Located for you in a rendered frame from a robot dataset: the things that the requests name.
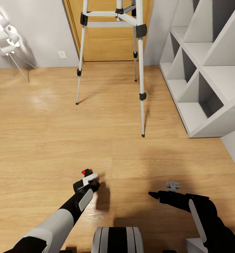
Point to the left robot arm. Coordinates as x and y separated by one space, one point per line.
51 234

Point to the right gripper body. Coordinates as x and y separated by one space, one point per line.
169 198

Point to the digital camera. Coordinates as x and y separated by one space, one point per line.
79 184

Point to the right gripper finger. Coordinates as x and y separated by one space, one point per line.
155 195

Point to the camera tripod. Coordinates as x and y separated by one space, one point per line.
139 30

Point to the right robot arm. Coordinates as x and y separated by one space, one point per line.
215 236

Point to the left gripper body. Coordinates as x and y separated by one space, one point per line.
93 186

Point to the wall socket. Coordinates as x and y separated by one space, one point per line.
62 54

